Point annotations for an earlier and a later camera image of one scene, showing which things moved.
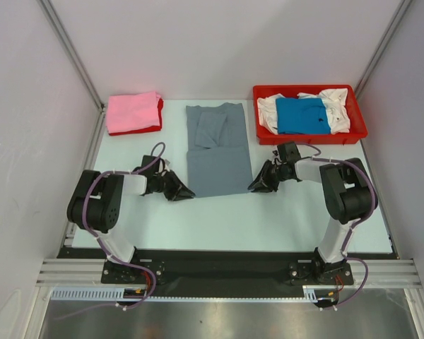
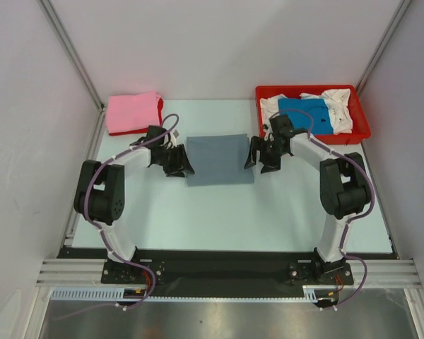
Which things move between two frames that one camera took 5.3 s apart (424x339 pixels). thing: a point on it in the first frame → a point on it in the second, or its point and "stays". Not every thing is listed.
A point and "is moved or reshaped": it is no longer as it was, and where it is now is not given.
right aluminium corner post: [403, 8] stays
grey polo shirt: [217, 150] is moved or reshaped
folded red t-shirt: [146, 129] stays
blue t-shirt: [300, 116] stays
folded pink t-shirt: [131, 111] stays
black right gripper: [263, 183] → [258, 143]
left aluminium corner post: [73, 52] stays
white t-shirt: [335, 102] stays
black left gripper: [178, 191] → [181, 164]
